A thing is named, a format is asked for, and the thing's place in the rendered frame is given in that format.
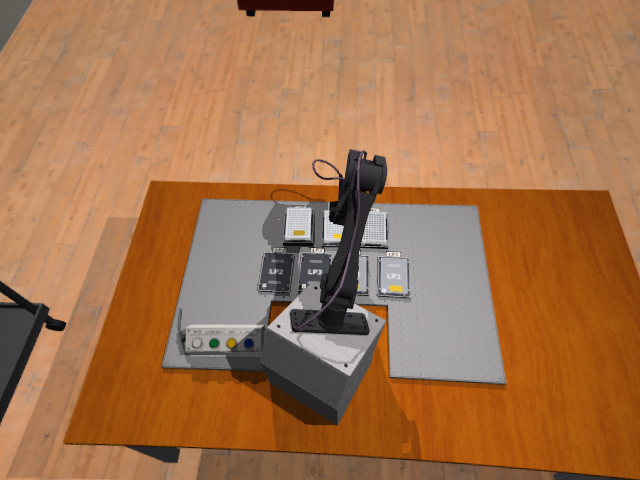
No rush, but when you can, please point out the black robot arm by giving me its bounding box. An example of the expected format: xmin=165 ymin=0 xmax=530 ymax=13
xmin=290 ymin=149 xmax=388 ymax=335

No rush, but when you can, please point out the grey button panel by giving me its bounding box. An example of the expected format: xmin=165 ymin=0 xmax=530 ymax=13
xmin=178 ymin=320 xmax=266 ymax=357

